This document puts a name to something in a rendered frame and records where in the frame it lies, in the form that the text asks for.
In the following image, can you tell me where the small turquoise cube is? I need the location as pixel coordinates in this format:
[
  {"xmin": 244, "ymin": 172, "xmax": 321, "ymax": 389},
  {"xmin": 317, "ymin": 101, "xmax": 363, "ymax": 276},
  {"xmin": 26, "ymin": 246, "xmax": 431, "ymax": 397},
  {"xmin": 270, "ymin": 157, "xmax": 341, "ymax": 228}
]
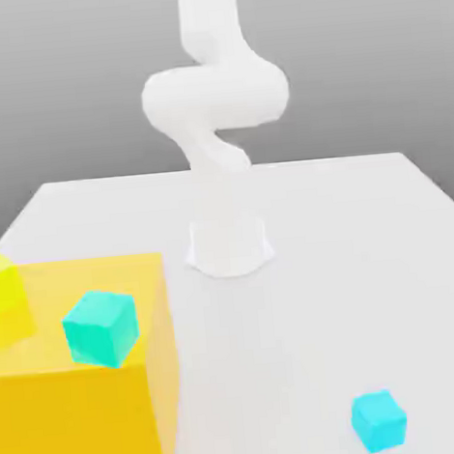
[{"xmin": 58, "ymin": 285, "xmax": 144, "ymax": 374}]

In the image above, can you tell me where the small yellow cube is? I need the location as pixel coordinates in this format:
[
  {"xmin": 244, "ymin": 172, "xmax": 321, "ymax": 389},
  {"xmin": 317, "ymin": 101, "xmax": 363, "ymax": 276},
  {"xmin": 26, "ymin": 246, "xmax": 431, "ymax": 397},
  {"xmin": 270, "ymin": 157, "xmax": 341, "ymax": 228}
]
[{"xmin": 0, "ymin": 250, "xmax": 39, "ymax": 349}]

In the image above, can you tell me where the small cyan cube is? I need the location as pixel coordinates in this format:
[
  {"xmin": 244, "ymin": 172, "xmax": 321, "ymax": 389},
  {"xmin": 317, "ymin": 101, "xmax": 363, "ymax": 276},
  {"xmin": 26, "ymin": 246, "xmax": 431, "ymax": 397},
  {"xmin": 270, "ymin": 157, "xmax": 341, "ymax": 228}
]
[{"xmin": 348, "ymin": 387, "xmax": 411, "ymax": 454}]

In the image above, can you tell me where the large orange box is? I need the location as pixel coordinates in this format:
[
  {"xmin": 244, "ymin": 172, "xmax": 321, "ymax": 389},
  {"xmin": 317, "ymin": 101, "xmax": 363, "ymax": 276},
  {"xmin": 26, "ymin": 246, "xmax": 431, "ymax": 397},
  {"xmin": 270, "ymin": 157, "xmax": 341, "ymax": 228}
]
[{"xmin": 0, "ymin": 249, "xmax": 188, "ymax": 454}]

